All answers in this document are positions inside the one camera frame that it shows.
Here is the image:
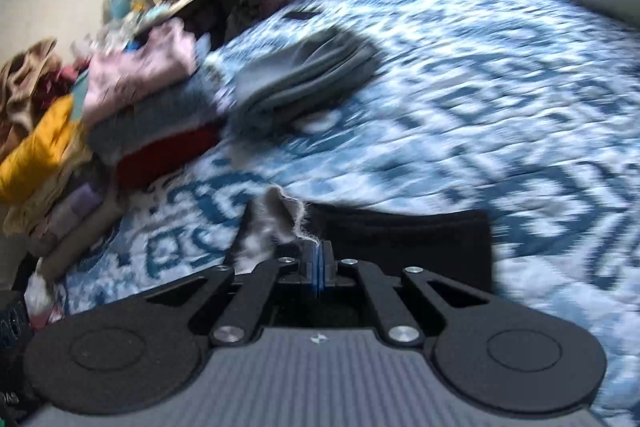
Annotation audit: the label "black phone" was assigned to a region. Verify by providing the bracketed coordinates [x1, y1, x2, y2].
[281, 6, 324, 24]

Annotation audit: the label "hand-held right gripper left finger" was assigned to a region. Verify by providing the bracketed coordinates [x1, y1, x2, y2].
[145, 242, 318, 348]

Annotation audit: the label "blue folded jeans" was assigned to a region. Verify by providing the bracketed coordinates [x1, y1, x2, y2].
[87, 69, 237, 158]

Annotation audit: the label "brown cloth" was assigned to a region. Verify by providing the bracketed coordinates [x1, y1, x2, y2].
[0, 38, 62, 158]

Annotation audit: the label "yellow garment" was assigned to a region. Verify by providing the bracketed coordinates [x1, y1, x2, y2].
[0, 94, 92, 204]

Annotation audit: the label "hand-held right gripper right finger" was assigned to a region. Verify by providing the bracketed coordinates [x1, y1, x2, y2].
[317, 240, 495, 349]

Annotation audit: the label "pink printed shirt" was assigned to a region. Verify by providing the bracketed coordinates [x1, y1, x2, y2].
[81, 18, 199, 124]

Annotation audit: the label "beige folded garment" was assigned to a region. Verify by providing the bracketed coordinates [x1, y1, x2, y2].
[4, 177, 127, 282]

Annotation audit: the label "grey folded garment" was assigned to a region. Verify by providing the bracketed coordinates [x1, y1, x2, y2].
[227, 26, 382, 138]

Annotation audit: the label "red folded garment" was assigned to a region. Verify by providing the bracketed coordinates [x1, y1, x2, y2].
[115, 124, 224, 188]

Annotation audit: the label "black garment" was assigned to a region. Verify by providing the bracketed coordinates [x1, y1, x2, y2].
[232, 186, 493, 293]

